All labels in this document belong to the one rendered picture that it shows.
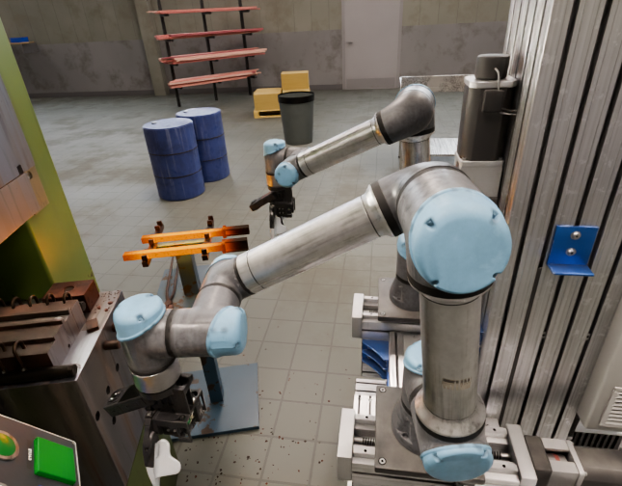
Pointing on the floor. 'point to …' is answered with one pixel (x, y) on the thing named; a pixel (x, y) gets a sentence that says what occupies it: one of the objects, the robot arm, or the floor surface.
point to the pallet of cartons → (264, 98)
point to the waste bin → (297, 117)
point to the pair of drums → (187, 152)
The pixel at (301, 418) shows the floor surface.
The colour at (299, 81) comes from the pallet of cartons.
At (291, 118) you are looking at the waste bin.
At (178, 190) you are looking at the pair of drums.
